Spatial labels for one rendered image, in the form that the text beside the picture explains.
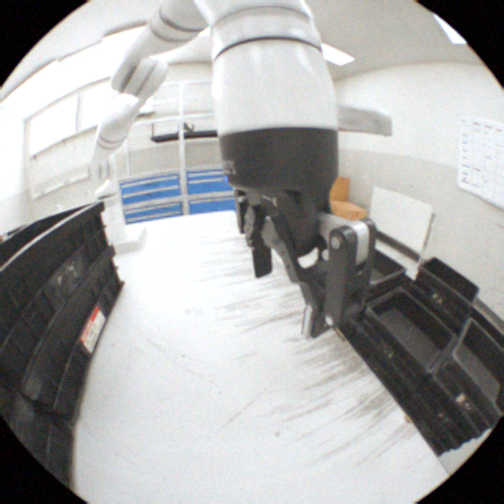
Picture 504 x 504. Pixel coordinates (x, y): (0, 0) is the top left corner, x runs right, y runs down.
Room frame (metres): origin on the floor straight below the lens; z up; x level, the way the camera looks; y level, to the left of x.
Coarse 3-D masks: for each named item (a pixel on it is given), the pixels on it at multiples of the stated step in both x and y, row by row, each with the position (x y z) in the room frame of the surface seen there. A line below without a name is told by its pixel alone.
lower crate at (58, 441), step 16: (16, 416) -0.07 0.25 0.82; (32, 416) -0.06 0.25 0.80; (48, 416) -0.05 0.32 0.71; (16, 432) -0.09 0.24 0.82; (32, 432) -0.08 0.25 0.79; (48, 432) -0.07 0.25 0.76; (64, 432) -0.05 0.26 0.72; (32, 448) -0.11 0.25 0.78; (48, 448) -0.09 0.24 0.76; (64, 448) -0.08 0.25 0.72; (48, 464) -0.12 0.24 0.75; (64, 464) -0.11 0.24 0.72; (64, 480) -0.14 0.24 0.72
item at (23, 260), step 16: (80, 208) 0.33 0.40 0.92; (96, 208) 0.31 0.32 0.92; (32, 224) 0.27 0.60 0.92; (64, 224) 0.20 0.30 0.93; (80, 224) 0.24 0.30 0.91; (48, 240) 0.15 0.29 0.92; (16, 256) 0.08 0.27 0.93; (32, 256) 0.11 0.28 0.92; (0, 272) 0.05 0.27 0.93; (16, 272) 0.07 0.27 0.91; (0, 288) 0.04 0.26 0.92
